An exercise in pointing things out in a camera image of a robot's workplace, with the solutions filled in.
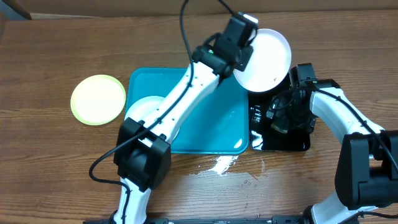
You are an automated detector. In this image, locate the green yellow sponge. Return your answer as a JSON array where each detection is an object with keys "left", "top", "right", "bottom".
[{"left": 271, "top": 121, "right": 290, "bottom": 134}]

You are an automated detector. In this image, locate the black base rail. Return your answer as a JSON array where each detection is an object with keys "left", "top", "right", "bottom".
[{"left": 83, "top": 215, "right": 313, "bottom": 224}]

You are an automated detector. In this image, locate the white plate top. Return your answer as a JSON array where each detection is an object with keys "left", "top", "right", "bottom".
[{"left": 234, "top": 29, "right": 292, "bottom": 93}]

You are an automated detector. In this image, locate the white plate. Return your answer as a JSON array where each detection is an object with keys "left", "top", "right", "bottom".
[
  {"left": 124, "top": 96, "right": 180, "bottom": 144},
  {"left": 234, "top": 29, "right": 292, "bottom": 93}
]

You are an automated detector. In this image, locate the yellow-green plate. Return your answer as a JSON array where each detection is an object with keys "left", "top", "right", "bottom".
[{"left": 70, "top": 74, "right": 126, "bottom": 126}]

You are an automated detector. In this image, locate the black plastic tray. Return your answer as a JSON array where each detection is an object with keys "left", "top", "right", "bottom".
[{"left": 248, "top": 75, "right": 311, "bottom": 152}]

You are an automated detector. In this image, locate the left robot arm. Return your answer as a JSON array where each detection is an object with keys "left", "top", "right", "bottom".
[{"left": 113, "top": 33, "right": 255, "bottom": 223}]

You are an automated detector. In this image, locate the teal plastic tray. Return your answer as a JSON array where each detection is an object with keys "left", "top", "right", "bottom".
[{"left": 126, "top": 68, "right": 249, "bottom": 154}]

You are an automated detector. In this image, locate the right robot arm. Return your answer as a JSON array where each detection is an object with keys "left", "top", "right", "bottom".
[{"left": 269, "top": 79, "right": 397, "bottom": 223}]

